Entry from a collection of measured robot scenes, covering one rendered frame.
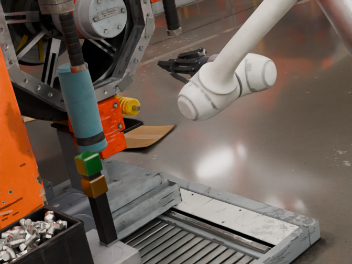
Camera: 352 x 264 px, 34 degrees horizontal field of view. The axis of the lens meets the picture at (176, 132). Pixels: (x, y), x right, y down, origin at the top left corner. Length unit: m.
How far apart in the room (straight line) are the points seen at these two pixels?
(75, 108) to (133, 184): 0.51
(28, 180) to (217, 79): 0.51
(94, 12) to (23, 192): 0.56
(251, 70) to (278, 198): 0.82
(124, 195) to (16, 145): 0.80
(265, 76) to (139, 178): 0.73
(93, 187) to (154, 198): 0.87
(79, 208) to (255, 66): 0.60
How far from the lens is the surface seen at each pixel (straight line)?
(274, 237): 1.88
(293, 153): 2.61
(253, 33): 1.39
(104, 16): 1.63
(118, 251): 1.25
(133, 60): 1.90
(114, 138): 1.86
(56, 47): 1.84
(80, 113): 1.64
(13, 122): 1.26
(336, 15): 1.08
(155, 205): 2.07
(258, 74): 1.54
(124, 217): 1.99
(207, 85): 1.45
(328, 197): 2.23
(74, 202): 1.61
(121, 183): 2.08
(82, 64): 1.50
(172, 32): 1.69
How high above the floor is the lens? 1.09
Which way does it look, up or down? 21 degrees down
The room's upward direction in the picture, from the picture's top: 11 degrees counter-clockwise
